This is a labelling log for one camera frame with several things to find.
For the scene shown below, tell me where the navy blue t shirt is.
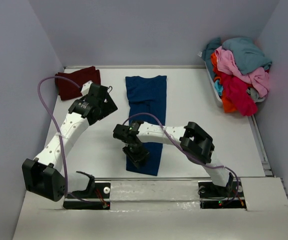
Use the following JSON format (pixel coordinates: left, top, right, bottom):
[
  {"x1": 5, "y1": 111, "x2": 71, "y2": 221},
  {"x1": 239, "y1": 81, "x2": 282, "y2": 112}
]
[{"x1": 125, "y1": 75, "x2": 167, "y2": 176}]

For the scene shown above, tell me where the folded dark red shirt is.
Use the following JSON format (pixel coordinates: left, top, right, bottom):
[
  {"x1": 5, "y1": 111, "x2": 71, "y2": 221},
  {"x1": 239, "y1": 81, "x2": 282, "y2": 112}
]
[{"x1": 54, "y1": 65, "x2": 101, "y2": 101}]

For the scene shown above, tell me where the orange t shirt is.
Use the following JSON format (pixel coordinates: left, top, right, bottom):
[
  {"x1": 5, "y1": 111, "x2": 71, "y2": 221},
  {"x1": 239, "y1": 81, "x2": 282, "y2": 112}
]
[{"x1": 210, "y1": 53, "x2": 237, "y2": 113}]

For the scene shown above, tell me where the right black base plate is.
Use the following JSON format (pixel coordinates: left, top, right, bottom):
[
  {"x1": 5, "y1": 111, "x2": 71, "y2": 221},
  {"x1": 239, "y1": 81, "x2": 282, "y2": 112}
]
[{"x1": 198, "y1": 181, "x2": 246, "y2": 210}]

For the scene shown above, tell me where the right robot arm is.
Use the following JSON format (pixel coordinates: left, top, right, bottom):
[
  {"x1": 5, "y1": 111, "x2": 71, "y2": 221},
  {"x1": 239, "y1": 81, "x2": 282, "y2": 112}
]
[{"x1": 113, "y1": 120, "x2": 233, "y2": 198}]

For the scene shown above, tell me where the light pink t shirt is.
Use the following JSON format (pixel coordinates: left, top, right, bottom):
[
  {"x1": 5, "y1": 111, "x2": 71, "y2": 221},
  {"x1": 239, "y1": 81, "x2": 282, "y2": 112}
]
[{"x1": 214, "y1": 46, "x2": 270, "y2": 98}]

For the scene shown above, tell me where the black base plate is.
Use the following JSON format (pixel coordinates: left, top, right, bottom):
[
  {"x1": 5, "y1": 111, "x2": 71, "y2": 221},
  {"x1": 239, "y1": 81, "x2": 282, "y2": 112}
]
[
  {"x1": 198, "y1": 181, "x2": 246, "y2": 210},
  {"x1": 63, "y1": 181, "x2": 111, "y2": 211}
]

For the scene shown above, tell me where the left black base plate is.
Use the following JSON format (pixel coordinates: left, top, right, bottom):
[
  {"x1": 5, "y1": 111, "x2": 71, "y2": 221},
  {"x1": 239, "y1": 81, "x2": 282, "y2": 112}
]
[{"x1": 63, "y1": 181, "x2": 111, "y2": 211}]

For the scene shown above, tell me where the magenta t shirt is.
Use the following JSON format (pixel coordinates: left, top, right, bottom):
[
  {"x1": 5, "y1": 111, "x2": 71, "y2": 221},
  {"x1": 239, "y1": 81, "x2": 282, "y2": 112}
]
[{"x1": 220, "y1": 72, "x2": 258, "y2": 116}]

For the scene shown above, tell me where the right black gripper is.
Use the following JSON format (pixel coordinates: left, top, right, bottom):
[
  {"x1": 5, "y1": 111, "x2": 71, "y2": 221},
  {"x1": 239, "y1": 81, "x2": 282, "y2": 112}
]
[{"x1": 123, "y1": 142, "x2": 150, "y2": 169}]

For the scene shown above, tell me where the light blue t shirt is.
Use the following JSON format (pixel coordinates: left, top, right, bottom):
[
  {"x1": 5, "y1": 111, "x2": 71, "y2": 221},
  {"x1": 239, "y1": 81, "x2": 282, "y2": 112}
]
[{"x1": 214, "y1": 76, "x2": 223, "y2": 98}]

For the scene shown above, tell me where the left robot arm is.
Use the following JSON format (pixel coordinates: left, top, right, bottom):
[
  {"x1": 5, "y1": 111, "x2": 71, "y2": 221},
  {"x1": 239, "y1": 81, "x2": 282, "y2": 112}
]
[{"x1": 22, "y1": 81, "x2": 118, "y2": 202}]

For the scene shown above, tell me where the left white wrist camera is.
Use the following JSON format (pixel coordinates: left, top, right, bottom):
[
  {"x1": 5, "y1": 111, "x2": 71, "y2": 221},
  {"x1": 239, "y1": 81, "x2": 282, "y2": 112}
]
[{"x1": 81, "y1": 80, "x2": 93, "y2": 96}]

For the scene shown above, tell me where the grey blue t shirt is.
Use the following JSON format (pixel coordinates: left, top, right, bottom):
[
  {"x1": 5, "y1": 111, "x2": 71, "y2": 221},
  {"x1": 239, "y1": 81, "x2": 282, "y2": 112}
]
[{"x1": 199, "y1": 37, "x2": 272, "y2": 75}]

